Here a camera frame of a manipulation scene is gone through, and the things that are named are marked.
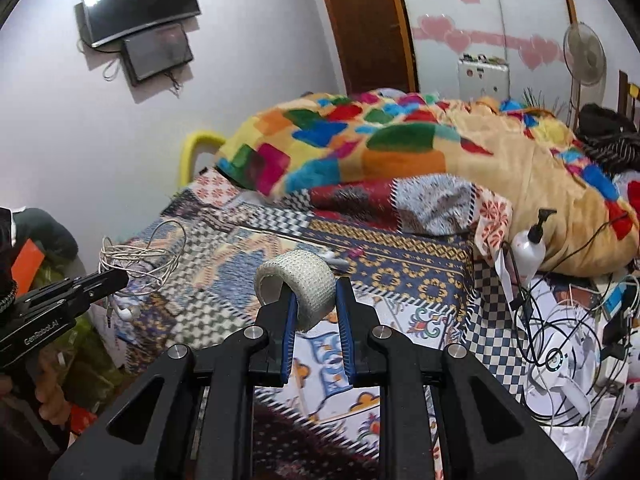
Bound white bandage roll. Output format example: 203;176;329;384
254;249;337;333

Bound orange box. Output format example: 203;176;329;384
10;239;43;288

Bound small black wall monitor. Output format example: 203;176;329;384
122;22;195;86

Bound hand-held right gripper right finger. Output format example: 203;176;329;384
334;276;581;480

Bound white wired earphones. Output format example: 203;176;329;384
99;220;187;323

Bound patterned bedsheet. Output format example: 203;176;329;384
102;167;531;480

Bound standing electric fan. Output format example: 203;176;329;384
562;21;608;126

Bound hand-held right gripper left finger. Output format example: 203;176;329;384
47;280;298;480

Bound black wall television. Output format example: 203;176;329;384
81;0;202;49

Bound clear pump bottle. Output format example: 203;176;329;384
510;208;558;286

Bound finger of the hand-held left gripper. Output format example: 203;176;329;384
65;269;132;296
71;284;128;314

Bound person's left hand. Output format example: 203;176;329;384
32;347;74;423

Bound dark grey cushion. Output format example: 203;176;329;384
12;208;78;266

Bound tangle of black cables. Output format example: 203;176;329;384
500;210;640;411

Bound yellow plastic chair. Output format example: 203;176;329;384
179;130;227;188

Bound black striped bag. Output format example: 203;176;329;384
575;103;640;181

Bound wooden bed headboard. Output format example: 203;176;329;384
617;71;640;121

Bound spiky green plant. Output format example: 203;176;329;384
522;86;567;112

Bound brown wooden door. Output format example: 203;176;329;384
312;0;418;96

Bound green bag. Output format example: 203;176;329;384
37;255;126;411

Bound colourful patchwork blanket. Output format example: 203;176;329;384
215;89;640;276

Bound white handheld fan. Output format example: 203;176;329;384
522;330;593;421

